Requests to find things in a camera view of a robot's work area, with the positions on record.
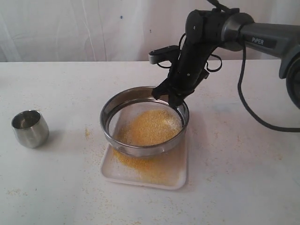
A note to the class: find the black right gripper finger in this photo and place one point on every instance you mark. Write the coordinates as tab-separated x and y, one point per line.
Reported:
175	99
161	90

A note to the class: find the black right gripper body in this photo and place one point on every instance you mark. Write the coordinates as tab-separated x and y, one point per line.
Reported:
183	78

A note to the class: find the yellow and white grain mix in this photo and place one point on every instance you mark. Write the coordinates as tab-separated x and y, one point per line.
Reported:
150	128

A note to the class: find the round steel mesh sieve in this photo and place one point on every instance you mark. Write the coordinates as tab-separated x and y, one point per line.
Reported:
123	107

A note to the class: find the stainless steel cup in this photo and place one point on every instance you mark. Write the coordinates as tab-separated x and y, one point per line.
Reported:
30	128

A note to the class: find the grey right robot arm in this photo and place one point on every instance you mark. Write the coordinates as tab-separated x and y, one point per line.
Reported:
205	31

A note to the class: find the white square plastic tray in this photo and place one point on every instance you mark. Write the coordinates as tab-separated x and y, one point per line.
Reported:
168	171

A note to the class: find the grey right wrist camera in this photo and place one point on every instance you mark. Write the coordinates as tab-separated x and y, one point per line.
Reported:
169	53

